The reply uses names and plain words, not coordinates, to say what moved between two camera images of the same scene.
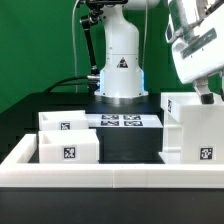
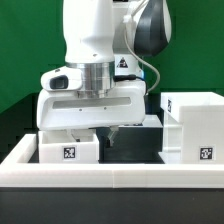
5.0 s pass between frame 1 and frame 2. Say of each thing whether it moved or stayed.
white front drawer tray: stayed
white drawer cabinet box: stayed
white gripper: moved
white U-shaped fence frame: stayed
